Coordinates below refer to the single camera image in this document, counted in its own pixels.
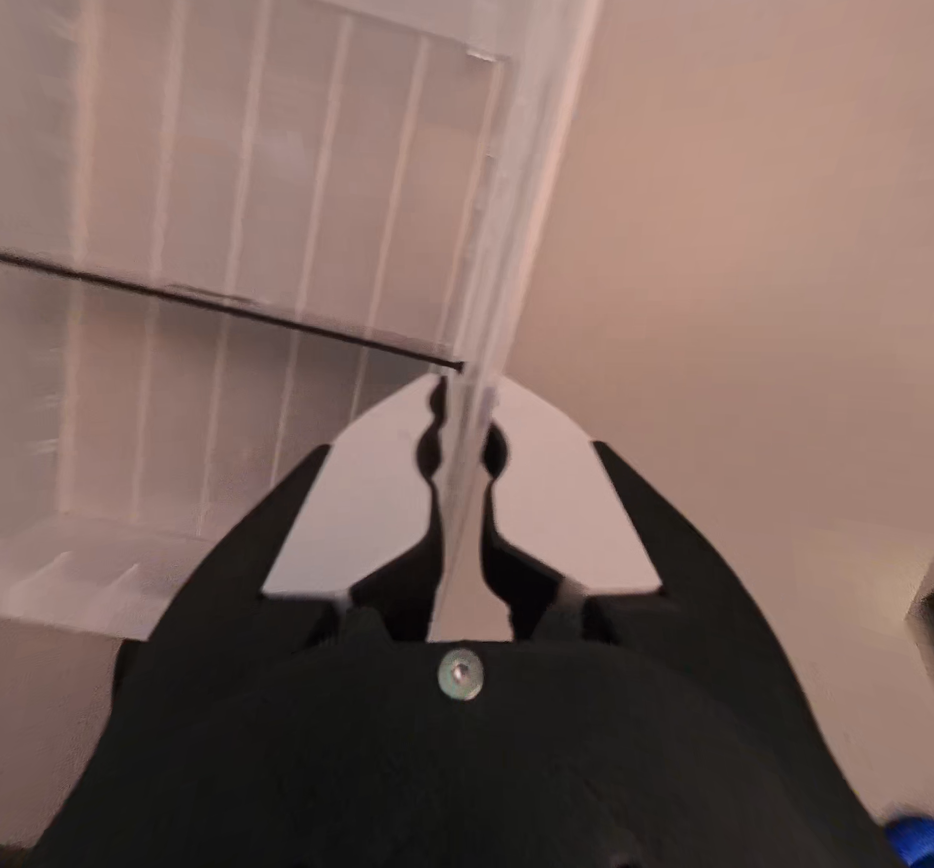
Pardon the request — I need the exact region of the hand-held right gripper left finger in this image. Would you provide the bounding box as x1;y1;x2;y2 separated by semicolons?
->
261;374;448;641

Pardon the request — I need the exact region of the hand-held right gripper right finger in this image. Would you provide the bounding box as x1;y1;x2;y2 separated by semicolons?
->
478;378;666;641

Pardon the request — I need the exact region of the clear acrylic panel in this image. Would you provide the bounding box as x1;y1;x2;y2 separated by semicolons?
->
0;0;621;644

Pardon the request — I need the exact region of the blue plastic object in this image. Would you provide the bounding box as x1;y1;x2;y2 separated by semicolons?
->
881;813;934;868

